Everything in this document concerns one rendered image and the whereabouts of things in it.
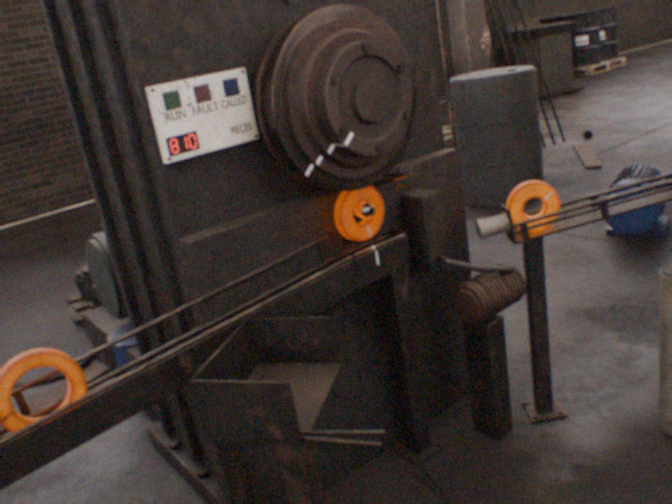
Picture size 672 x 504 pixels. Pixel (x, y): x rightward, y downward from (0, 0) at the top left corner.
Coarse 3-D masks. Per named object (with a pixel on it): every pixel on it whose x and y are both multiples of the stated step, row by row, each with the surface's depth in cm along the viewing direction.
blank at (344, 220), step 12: (348, 192) 170; (360, 192) 172; (372, 192) 175; (336, 204) 171; (348, 204) 171; (372, 204) 176; (336, 216) 171; (348, 216) 171; (372, 216) 176; (348, 228) 172; (360, 228) 174; (372, 228) 177; (360, 240) 175
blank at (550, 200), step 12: (516, 192) 185; (528, 192) 185; (540, 192) 185; (552, 192) 185; (516, 204) 186; (552, 204) 186; (516, 216) 187; (528, 216) 188; (552, 216) 187; (540, 228) 188
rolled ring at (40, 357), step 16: (32, 352) 128; (48, 352) 129; (64, 352) 134; (16, 368) 126; (32, 368) 128; (64, 368) 132; (80, 368) 134; (0, 384) 124; (80, 384) 134; (0, 400) 125; (64, 400) 135; (0, 416) 125; (16, 416) 127
